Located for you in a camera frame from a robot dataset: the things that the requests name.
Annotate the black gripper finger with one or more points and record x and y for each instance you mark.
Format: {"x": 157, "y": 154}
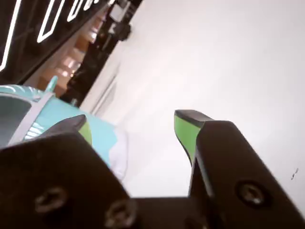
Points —
{"x": 47, "y": 171}
{"x": 233, "y": 162}

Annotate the teal animal-shaped bin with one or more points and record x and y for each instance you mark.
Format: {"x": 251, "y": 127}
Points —
{"x": 102, "y": 133}

